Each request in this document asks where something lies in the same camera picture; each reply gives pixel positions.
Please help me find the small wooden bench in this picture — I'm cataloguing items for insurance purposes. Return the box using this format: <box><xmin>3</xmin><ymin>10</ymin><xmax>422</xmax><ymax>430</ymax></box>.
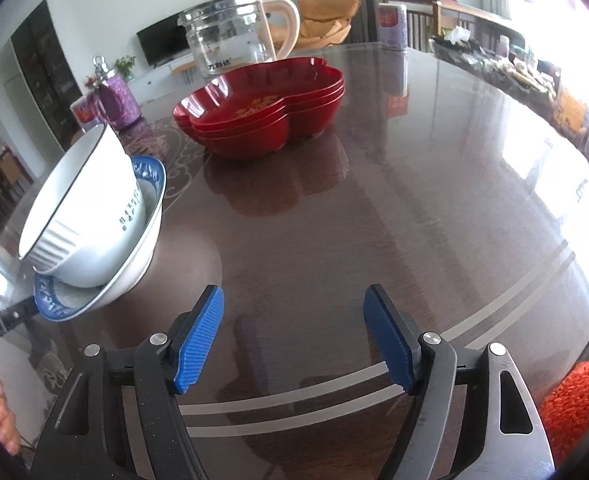
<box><xmin>172</xmin><ymin>60</ymin><xmax>196</xmax><ymax>87</ymax></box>

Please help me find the bowl of snacks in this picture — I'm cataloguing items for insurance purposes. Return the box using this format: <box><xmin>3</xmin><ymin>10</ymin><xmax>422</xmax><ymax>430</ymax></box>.
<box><xmin>489</xmin><ymin>55</ymin><xmax>557</xmax><ymax>98</ymax></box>

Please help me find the orange fuzzy cloth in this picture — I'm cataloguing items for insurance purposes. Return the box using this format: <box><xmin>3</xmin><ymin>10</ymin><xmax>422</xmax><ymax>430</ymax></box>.
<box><xmin>539</xmin><ymin>357</ymin><xmax>589</xmax><ymax>471</ymax></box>

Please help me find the white ribbed bowl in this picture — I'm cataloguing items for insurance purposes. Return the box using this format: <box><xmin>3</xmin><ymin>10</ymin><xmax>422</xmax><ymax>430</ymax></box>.
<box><xmin>18</xmin><ymin>122</ymin><xmax>145</xmax><ymax>271</ymax></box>

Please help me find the black tray of small things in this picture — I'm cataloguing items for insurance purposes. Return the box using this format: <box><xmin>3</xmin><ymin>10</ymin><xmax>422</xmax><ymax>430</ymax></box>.
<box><xmin>431</xmin><ymin>27</ymin><xmax>490</xmax><ymax>68</ymax></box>

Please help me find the white television cabinet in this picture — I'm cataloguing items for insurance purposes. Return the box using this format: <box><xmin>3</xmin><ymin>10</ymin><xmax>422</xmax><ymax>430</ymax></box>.
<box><xmin>129</xmin><ymin>52</ymin><xmax>198</xmax><ymax>103</ymax></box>

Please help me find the glass electric kettle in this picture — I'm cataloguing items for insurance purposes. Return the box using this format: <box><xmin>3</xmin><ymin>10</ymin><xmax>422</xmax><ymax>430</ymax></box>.
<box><xmin>178</xmin><ymin>0</ymin><xmax>301</xmax><ymax>80</ymax></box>

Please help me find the wooden chair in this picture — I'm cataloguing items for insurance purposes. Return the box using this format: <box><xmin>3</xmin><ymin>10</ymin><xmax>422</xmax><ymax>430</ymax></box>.
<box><xmin>0</xmin><ymin>145</ymin><xmax>35</xmax><ymax>196</ymax></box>

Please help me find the dark tall cabinet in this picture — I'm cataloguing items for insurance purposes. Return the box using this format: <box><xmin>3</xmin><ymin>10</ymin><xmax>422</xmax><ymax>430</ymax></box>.
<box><xmin>10</xmin><ymin>0</ymin><xmax>82</xmax><ymax>151</ymax></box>

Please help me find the red flower-shaped plate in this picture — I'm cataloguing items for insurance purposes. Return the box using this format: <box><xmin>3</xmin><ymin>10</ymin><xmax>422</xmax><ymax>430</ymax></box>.
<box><xmin>192</xmin><ymin>87</ymin><xmax>346</xmax><ymax>161</ymax></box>
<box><xmin>173</xmin><ymin>57</ymin><xmax>345</xmax><ymax>126</ymax></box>
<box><xmin>187</xmin><ymin>77</ymin><xmax>346</xmax><ymax>133</ymax></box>

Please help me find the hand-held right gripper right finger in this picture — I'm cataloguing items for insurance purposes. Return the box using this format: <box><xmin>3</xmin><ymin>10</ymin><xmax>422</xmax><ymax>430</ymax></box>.
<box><xmin>363</xmin><ymin>284</ymin><xmax>557</xmax><ymax>480</ymax></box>

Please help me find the wooden slatted bench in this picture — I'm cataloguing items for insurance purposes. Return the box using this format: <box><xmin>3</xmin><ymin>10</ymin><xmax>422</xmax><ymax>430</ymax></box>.
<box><xmin>381</xmin><ymin>0</ymin><xmax>525</xmax><ymax>56</ymax></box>

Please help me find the black television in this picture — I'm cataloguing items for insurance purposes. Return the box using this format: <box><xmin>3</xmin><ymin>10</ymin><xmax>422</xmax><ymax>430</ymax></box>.
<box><xmin>136</xmin><ymin>16</ymin><xmax>191</xmax><ymax>67</ymax></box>

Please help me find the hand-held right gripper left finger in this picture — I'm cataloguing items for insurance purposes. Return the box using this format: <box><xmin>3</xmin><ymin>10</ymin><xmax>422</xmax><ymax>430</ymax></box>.
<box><xmin>29</xmin><ymin>284</ymin><xmax>225</xmax><ymax>480</ymax></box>

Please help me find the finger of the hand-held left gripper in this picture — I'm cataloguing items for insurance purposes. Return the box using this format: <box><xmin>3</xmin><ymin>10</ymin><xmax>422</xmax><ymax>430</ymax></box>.
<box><xmin>0</xmin><ymin>299</ymin><xmax>39</xmax><ymax>335</ymax></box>

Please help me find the orange lounge chair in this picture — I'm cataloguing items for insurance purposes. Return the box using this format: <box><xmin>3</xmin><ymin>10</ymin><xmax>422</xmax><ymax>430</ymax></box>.
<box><xmin>297</xmin><ymin>0</ymin><xmax>362</xmax><ymax>46</ymax></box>

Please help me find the purple bottle with silver cap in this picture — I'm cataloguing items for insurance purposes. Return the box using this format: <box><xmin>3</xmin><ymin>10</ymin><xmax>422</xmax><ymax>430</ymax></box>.
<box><xmin>93</xmin><ymin>54</ymin><xmax>142</xmax><ymax>132</ymax></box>

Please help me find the blue patterned bowl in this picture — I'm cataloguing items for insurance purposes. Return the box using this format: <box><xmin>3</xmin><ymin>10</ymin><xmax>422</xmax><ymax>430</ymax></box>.
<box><xmin>33</xmin><ymin>156</ymin><xmax>168</xmax><ymax>322</ymax></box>

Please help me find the green potted plant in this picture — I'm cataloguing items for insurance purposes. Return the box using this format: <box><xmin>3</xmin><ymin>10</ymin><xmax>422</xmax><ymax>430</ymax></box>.
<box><xmin>114</xmin><ymin>55</ymin><xmax>138</xmax><ymax>81</ymax></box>

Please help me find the jar with yellow label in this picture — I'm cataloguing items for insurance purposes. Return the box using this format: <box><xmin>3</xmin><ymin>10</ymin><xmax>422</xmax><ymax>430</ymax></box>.
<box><xmin>554</xmin><ymin>85</ymin><xmax>589</xmax><ymax>136</ymax></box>

